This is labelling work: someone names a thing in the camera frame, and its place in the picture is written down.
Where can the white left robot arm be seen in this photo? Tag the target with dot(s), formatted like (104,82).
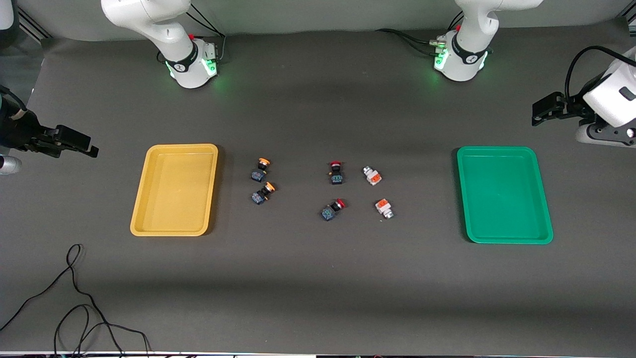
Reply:
(472,30)

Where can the yellow plastic tray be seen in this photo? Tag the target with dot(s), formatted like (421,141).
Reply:
(174,194)

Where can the aluminium frame rail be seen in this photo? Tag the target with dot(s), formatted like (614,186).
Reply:
(627,21)
(32,22)

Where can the yellow-capped push button switch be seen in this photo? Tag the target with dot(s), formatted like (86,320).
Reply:
(258,198)
(258,174)

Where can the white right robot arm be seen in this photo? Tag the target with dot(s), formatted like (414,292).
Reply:
(149,20)

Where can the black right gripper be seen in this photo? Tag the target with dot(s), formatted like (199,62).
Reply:
(21,130)

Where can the green plastic tray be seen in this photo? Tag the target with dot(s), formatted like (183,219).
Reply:
(504,199)

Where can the white orange switch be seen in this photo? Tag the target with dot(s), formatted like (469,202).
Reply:
(382,206)
(372,176)

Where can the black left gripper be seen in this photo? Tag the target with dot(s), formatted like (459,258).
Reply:
(569,106)

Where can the red-capped push button switch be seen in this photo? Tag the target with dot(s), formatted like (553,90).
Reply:
(328,214)
(337,178)

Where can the dark grey table mat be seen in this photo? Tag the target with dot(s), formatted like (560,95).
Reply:
(298,278)

